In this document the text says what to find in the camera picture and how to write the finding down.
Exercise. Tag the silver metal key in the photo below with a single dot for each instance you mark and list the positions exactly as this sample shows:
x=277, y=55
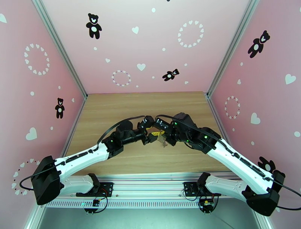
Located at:
x=164, y=144

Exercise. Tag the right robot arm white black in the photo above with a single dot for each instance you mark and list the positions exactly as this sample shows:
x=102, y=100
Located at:
x=235, y=160

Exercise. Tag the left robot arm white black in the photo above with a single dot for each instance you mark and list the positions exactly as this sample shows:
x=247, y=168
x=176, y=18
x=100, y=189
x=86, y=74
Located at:
x=77, y=157

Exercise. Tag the aluminium mounting beam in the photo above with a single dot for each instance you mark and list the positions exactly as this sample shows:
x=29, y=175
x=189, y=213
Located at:
x=150, y=186

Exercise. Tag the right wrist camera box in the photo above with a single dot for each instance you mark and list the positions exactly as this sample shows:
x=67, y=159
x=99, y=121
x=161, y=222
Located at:
x=164, y=127

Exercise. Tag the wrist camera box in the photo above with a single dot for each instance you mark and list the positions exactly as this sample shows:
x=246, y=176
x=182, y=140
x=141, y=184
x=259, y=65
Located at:
x=164, y=127
x=147, y=122

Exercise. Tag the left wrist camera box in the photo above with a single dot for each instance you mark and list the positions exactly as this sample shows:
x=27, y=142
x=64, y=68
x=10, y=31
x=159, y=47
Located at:
x=147, y=122

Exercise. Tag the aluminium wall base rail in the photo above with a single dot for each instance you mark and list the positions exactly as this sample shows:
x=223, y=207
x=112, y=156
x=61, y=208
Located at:
x=77, y=117
x=217, y=117

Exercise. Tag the aluminium corner post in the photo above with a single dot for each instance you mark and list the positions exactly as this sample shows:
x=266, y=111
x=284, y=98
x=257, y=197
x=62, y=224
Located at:
x=60, y=47
x=231, y=47

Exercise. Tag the aluminium frame post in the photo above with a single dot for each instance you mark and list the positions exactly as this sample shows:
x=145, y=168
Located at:
x=34, y=219
x=264, y=223

